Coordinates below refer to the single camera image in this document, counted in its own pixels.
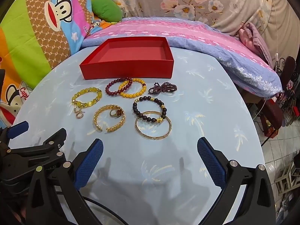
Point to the pink and blue quilt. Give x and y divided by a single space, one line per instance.
187 35

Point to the green pillow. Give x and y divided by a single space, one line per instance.
106 10

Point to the monkey print blanket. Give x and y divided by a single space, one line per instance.
35 28

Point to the pink folded cloth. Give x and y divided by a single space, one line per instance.
254 39

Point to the thin gold bangle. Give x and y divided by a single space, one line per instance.
152 138

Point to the red cardboard box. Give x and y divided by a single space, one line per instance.
126 71

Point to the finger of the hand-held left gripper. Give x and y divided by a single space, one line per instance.
52 141
18 127

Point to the dark brown chair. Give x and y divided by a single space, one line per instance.
290 70

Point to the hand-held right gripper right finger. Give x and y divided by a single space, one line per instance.
211 164

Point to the light blue palm print tablecloth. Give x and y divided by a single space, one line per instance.
199 98

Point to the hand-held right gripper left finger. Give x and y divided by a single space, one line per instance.
90 161

